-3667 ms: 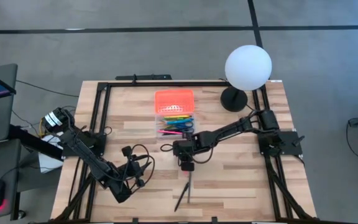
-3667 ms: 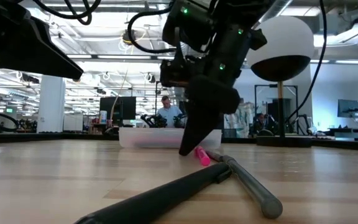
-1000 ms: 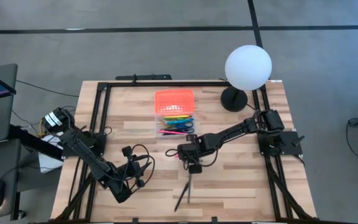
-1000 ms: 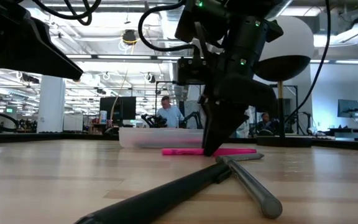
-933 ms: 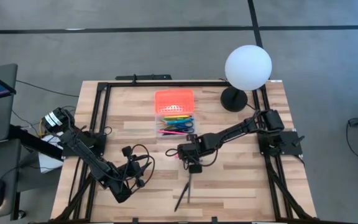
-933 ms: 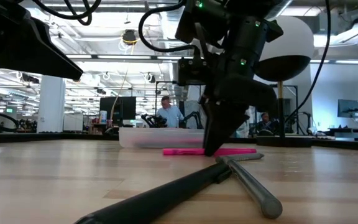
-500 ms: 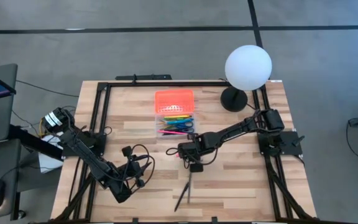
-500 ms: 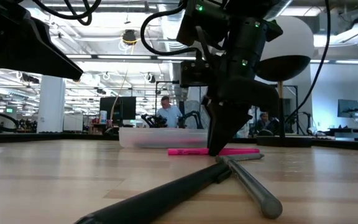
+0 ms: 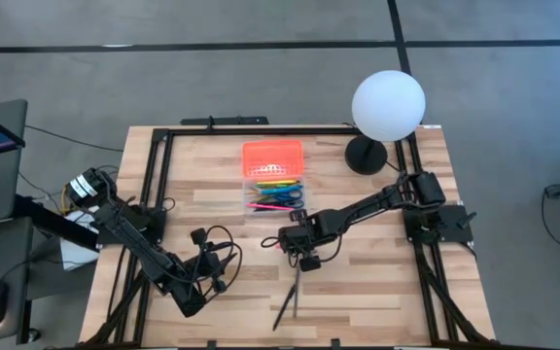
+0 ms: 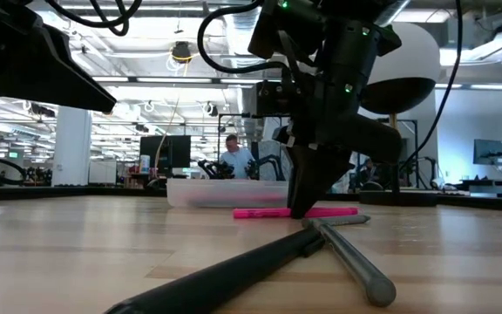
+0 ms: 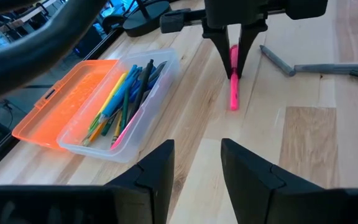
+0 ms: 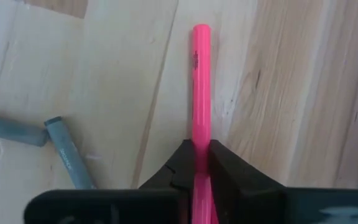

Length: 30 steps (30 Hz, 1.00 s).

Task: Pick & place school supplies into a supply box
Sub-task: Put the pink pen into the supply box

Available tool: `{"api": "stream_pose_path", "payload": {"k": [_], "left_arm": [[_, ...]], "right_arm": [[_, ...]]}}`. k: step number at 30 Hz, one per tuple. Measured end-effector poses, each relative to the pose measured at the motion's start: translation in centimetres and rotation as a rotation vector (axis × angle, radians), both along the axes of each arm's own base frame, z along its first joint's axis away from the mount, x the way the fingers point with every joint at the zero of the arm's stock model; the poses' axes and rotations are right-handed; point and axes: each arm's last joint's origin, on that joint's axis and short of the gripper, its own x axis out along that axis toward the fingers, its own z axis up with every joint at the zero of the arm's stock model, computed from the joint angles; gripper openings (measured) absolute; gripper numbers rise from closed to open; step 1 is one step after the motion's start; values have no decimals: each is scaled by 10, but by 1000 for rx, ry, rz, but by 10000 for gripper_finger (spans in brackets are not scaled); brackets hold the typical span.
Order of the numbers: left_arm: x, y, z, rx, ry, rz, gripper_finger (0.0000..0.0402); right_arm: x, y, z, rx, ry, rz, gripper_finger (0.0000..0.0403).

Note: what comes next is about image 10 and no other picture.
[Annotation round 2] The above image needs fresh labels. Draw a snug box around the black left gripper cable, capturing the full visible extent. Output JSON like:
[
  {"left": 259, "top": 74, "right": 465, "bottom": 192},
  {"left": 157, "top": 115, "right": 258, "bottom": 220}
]
[{"left": 45, "top": 0, "right": 143, "bottom": 37}]

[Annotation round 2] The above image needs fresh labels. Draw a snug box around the black monitor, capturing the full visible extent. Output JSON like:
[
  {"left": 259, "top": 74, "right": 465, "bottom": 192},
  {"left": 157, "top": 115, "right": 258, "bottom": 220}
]
[{"left": 139, "top": 135, "right": 192, "bottom": 175}]

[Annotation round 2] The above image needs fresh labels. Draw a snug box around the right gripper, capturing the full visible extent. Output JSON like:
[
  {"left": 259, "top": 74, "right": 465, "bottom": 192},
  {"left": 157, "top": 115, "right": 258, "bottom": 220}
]
[{"left": 272, "top": 21, "right": 404, "bottom": 219}]

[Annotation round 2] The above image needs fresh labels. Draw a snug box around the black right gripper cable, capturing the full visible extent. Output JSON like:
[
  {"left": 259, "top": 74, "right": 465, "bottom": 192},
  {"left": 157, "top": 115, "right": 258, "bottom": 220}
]
[{"left": 197, "top": 0, "right": 294, "bottom": 75}]

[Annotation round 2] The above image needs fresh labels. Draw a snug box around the clear box with orange lid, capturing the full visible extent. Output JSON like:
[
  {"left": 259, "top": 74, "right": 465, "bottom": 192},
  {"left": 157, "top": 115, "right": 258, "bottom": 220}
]
[{"left": 166, "top": 178, "right": 291, "bottom": 209}]

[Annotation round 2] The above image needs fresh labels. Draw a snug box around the white globe lamp black base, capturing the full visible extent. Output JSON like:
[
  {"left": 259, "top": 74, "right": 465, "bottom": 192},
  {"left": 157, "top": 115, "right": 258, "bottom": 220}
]
[{"left": 358, "top": 21, "right": 442, "bottom": 208}]

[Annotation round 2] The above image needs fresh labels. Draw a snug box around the pink highlighter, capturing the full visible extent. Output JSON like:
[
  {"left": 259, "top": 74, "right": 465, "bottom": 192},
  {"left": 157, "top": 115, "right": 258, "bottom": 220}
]
[{"left": 232, "top": 207, "right": 360, "bottom": 220}]

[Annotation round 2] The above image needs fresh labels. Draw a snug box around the black clip pen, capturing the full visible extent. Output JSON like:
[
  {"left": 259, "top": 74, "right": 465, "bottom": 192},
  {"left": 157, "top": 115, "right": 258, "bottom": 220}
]
[{"left": 105, "top": 227, "right": 326, "bottom": 314}]

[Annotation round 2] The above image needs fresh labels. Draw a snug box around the thin black cable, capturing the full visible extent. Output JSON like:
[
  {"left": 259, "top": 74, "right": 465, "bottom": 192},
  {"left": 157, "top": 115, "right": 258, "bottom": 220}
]
[{"left": 401, "top": 0, "right": 465, "bottom": 172}]

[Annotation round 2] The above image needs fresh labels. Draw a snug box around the black frame stand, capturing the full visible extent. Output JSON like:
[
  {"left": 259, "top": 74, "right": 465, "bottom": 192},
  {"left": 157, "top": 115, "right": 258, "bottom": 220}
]
[{"left": 217, "top": 112, "right": 284, "bottom": 181}]

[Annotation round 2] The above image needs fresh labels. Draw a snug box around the grey ballpoint pen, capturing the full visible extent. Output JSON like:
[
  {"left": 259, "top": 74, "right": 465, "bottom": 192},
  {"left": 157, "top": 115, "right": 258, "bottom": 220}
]
[{"left": 302, "top": 216, "right": 398, "bottom": 308}]

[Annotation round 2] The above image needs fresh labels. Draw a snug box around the person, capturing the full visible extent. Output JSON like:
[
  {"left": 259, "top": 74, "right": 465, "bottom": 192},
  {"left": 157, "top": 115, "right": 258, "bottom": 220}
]
[{"left": 219, "top": 133, "right": 256, "bottom": 180}]

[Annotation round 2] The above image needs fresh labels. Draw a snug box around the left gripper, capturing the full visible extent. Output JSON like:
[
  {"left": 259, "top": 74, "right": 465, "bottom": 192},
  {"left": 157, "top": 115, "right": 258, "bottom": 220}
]
[{"left": 0, "top": 0, "right": 118, "bottom": 113}]

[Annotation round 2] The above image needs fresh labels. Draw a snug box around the wall mounted monitor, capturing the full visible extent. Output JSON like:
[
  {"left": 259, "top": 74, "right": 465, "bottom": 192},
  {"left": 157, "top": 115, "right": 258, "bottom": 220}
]
[{"left": 472, "top": 139, "right": 502, "bottom": 167}]

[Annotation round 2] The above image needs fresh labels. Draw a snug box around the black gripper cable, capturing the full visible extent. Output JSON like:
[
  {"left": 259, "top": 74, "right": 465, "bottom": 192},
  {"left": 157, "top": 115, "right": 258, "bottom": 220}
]
[
  {"left": 45, "top": 0, "right": 143, "bottom": 37},
  {"left": 197, "top": 0, "right": 294, "bottom": 75}
]

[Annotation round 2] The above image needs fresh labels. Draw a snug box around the white pillar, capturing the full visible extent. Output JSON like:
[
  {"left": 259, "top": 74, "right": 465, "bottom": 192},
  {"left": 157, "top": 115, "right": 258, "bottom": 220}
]
[{"left": 51, "top": 96, "right": 93, "bottom": 188}]

